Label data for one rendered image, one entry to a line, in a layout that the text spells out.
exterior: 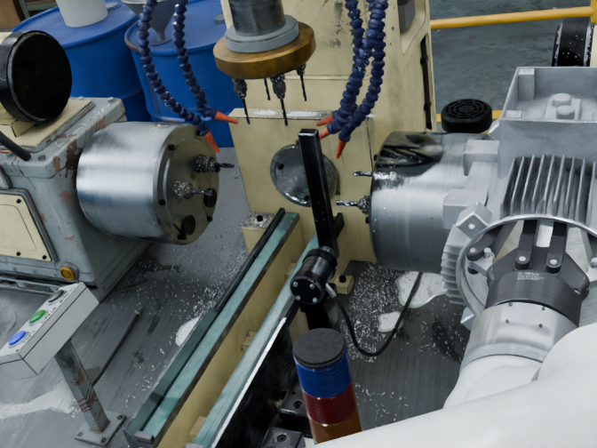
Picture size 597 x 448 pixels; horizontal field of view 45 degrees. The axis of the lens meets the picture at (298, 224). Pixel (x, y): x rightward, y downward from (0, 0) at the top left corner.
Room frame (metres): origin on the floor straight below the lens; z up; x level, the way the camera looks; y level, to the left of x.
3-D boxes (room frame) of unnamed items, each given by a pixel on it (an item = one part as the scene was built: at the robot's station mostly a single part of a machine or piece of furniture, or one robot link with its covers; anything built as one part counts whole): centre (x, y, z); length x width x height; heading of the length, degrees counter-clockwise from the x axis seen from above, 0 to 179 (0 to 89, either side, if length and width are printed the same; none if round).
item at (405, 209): (1.05, -0.28, 1.04); 0.41 x 0.25 x 0.25; 62
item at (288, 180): (1.29, -0.03, 1.02); 0.15 x 0.02 x 0.15; 62
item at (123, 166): (1.37, 0.33, 1.04); 0.37 x 0.25 x 0.25; 62
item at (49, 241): (1.48, 0.54, 0.99); 0.35 x 0.31 x 0.37; 62
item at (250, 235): (1.32, 0.08, 0.86); 0.07 x 0.06 x 0.12; 62
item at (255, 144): (1.34, -0.06, 0.97); 0.30 x 0.11 x 0.34; 62
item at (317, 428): (0.59, 0.00, 1.10); 0.06 x 0.06 x 0.04
